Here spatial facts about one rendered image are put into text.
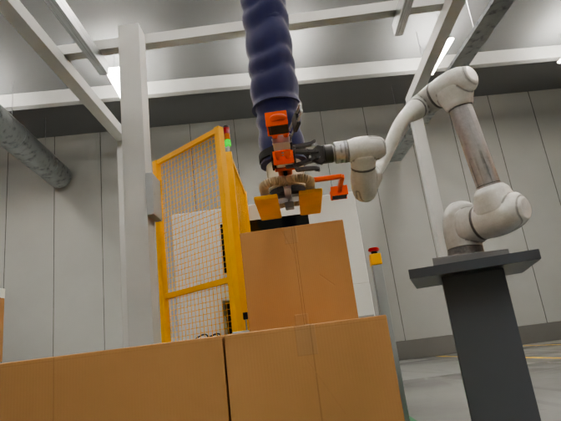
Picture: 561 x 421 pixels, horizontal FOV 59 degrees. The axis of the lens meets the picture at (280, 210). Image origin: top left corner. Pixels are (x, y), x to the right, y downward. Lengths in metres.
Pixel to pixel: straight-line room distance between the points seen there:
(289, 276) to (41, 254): 10.95
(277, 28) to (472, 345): 1.66
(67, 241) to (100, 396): 11.15
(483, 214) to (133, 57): 2.76
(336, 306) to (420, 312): 10.02
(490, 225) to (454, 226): 0.17
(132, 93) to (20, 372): 2.71
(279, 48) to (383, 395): 1.69
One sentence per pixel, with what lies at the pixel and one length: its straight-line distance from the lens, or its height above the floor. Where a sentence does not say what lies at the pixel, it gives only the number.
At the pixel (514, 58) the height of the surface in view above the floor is 5.97.
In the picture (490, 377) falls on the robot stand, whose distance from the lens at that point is 2.24.
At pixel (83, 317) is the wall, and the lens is 11.98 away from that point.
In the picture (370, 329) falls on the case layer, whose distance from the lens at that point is 1.23.
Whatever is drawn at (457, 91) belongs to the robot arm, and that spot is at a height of 1.47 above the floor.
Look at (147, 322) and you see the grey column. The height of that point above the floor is 0.77.
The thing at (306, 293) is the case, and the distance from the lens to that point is 1.84.
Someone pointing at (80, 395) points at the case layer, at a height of 0.45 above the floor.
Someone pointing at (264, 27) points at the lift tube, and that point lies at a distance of 2.50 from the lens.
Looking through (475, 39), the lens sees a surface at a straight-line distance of 8.27.
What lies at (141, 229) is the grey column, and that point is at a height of 1.38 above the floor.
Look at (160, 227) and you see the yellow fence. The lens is 3.96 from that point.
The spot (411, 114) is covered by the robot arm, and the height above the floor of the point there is 1.43.
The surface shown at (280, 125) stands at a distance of 1.66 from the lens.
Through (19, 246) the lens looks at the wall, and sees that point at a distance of 12.82.
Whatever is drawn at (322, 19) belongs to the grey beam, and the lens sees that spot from 4.64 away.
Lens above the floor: 0.49
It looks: 16 degrees up
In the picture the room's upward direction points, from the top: 7 degrees counter-clockwise
